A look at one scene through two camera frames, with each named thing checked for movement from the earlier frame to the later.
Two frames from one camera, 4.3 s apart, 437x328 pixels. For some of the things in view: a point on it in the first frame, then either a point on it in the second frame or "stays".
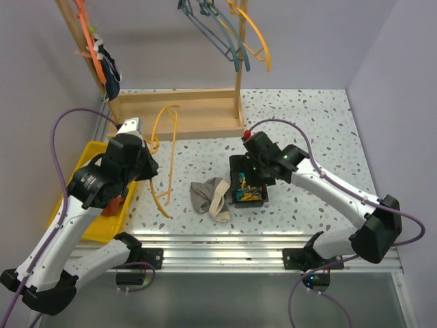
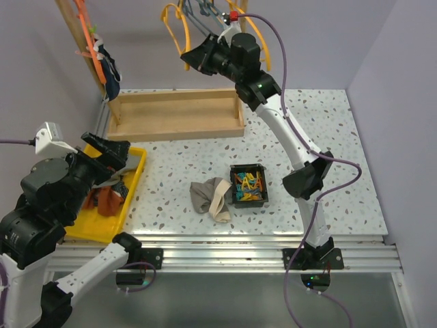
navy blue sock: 110,71 stays
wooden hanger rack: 175,114 stays
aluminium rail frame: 262,251 stays
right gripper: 270,181 -> 200,58
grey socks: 211,195 stays
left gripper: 151,166 -> 115,152
